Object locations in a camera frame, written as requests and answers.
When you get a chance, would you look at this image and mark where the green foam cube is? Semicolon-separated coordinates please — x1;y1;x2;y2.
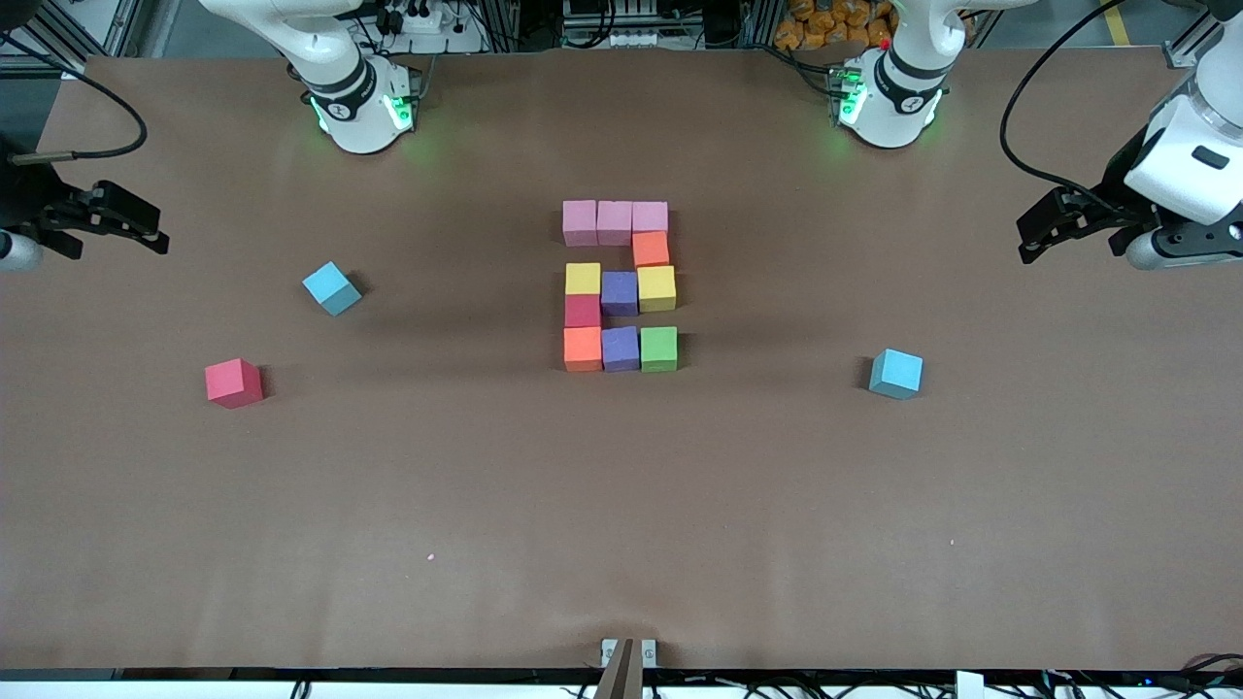
640;326;679;373

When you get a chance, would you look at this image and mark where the purple foam cube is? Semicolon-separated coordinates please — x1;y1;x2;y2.
602;326;641;373
601;271;639;317

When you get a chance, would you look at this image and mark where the cyan foam cube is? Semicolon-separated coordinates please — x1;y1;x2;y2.
868;349;924;401
301;260;363;317

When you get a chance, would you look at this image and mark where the white power strip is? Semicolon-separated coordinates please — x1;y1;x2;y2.
374;0;491;54

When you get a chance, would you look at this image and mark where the brown wooden strip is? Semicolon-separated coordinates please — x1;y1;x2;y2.
592;639;644;699

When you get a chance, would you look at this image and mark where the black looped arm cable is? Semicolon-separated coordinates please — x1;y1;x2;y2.
0;32;149;166
999;0;1133;201

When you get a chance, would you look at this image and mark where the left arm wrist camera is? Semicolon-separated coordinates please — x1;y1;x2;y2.
1125;224;1243;272

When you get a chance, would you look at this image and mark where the aluminium frame profile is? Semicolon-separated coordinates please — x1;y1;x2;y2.
1165;0;1220;69
0;0;86;81

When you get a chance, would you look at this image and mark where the metal table bracket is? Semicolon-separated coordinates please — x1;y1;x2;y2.
600;637;658;671

